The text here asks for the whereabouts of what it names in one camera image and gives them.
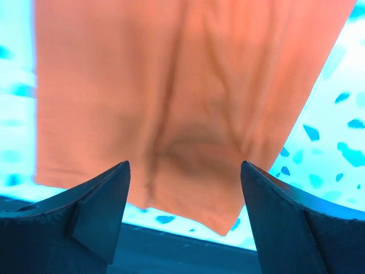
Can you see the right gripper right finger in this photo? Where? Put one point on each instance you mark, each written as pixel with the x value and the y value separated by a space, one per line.
pixel 297 232

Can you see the orange t shirt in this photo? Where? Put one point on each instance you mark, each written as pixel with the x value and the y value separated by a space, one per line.
pixel 183 90

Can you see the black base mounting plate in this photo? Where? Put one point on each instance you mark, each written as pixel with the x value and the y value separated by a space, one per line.
pixel 143 250

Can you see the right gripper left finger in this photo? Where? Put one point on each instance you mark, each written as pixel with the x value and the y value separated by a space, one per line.
pixel 75 231

